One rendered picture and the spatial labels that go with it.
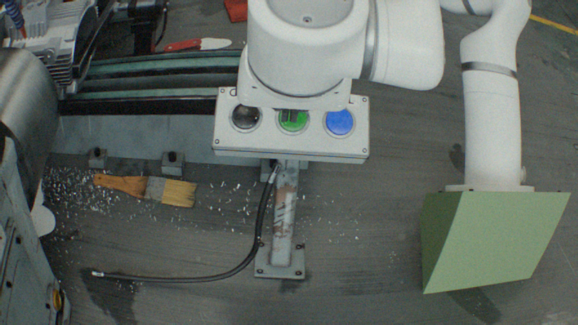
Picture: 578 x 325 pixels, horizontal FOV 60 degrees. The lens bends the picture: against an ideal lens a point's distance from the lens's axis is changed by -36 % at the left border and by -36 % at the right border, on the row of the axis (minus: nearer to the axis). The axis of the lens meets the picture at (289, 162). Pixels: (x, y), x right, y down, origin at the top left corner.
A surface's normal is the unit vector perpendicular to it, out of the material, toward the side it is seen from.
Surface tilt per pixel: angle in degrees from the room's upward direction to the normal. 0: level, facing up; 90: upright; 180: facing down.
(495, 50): 47
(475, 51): 59
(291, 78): 127
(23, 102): 51
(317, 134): 37
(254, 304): 0
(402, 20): 30
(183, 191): 2
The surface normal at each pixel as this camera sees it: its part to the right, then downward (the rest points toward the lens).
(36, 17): -0.02, 0.68
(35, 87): 0.85, -0.38
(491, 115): -0.39, -0.07
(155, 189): 0.07, -0.73
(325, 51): 0.22, 0.96
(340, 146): 0.04, -0.18
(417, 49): 0.10, 0.26
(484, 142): -0.57, -0.07
